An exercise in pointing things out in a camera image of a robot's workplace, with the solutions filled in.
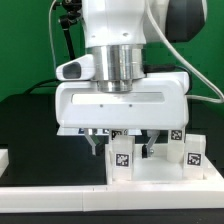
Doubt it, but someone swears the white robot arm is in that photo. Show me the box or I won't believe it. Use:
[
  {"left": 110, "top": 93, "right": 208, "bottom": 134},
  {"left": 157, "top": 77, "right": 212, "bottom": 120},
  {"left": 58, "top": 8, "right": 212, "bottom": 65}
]
[{"left": 56, "top": 0, "right": 207, "bottom": 153}]

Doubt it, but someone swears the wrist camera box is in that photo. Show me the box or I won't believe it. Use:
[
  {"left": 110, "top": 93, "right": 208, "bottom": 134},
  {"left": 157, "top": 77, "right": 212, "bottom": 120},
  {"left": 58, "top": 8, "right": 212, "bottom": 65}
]
[{"left": 56, "top": 54, "right": 95, "bottom": 81}]

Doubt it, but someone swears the white U-shaped obstacle fence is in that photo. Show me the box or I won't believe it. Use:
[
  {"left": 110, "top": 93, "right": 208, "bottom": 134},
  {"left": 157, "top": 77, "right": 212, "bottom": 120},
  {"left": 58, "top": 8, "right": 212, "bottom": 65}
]
[{"left": 0, "top": 148, "right": 224, "bottom": 213}]

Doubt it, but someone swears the white marker sheet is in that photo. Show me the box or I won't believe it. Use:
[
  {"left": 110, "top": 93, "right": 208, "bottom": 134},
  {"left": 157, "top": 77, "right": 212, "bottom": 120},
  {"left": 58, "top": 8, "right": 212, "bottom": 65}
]
[{"left": 57, "top": 127, "right": 109, "bottom": 136}]

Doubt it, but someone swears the white cable left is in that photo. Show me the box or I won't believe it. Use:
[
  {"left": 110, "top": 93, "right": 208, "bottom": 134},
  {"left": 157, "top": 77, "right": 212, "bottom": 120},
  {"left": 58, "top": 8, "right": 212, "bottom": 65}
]
[{"left": 48, "top": 0, "right": 60, "bottom": 73}]

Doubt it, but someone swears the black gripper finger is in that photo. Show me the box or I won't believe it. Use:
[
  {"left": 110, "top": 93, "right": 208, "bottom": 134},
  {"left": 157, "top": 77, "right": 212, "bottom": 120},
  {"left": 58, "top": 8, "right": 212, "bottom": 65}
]
[
  {"left": 84, "top": 129, "right": 102, "bottom": 156},
  {"left": 142, "top": 130, "right": 160, "bottom": 158}
]

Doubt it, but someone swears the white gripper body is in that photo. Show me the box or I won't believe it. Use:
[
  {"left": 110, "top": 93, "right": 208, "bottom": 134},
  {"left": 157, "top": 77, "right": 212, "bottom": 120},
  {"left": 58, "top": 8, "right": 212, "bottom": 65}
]
[{"left": 55, "top": 72, "right": 189, "bottom": 130}]

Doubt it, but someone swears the white square table top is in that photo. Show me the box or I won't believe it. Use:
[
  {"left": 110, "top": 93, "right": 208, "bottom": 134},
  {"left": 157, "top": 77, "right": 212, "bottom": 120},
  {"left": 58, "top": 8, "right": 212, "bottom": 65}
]
[{"left": 105, "top": 143, "right": 224, "bottom": 184}]

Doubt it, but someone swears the black cable at base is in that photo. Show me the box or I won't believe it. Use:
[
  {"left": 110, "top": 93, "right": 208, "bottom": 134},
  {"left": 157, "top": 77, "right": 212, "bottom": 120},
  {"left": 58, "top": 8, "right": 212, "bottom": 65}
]
[{"left": 25, "top": 78, "right": 61, "bottom": 95}]

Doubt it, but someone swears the grey cable right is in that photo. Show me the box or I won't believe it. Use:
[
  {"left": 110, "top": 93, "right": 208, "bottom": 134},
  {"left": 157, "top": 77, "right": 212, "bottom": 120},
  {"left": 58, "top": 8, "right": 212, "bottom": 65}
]
[{"left": 144, "top": 0, "right": 224, "bottom": 105}]

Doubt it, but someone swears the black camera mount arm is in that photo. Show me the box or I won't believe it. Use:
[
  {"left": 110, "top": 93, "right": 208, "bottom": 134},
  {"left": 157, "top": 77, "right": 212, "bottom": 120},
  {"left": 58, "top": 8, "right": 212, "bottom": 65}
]
[{"left": 59, "top": 0, "right": 82, "bottom": 60}]

